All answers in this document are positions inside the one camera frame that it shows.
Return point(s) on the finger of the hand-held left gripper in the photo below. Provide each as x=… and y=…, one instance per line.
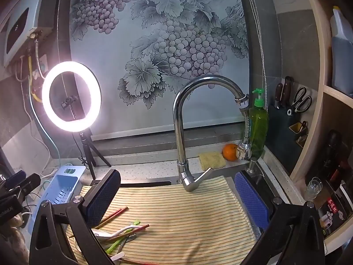
x=12, y=177
x=29, y=183

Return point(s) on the plastic oil jug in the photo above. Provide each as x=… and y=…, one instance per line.
x=342, y=55

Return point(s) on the black box with red label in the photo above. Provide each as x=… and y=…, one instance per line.
x=333, y=212

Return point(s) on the white water heater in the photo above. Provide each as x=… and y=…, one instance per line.
x=19, y=27

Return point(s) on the wooden shelf unit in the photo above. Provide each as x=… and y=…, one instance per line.
x=320, y=93

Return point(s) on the black kitchen scissors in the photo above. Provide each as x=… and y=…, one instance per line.
x=302, y=99

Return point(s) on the white ceramic spoon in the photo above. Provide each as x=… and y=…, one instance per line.
x=100, y=234

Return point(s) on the red-topped wooden chopstick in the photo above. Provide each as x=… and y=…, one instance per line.
x=123, y=210
x=138, y=261
x=140, y=227
x=115, y=214

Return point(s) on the dark bottles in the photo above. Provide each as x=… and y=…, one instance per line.
x=333, y=149

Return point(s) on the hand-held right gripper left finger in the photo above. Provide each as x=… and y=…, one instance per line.
x=100, y=201

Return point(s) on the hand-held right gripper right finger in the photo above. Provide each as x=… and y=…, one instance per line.
x=252, y=201

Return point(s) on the person's left forearm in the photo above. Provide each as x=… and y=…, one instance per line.
x=16, y=240

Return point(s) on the yellow sponge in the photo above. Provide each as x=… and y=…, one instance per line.
x=211, y=161

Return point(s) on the grape print window blind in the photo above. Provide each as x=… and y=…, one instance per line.
x=165, y=47

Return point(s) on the dark grey knife holder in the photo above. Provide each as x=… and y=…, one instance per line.
x=281, y=138

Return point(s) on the clear glass cup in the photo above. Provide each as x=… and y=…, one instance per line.
x=313, y=189

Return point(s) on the green dish soap bottle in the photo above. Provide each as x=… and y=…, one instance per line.
x=257, y=124

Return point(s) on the metal sink knob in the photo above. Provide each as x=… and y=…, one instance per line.
x=252, y=165

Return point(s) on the chrome faucet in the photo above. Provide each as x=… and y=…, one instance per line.
x=179, y=132

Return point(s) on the orange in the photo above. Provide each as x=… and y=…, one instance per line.
x=230, y=151

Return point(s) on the striped yellow cloth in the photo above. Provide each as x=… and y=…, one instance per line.
x=179, y=212

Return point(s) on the blue plastic utensil basket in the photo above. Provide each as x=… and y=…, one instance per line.
x=60, y=182

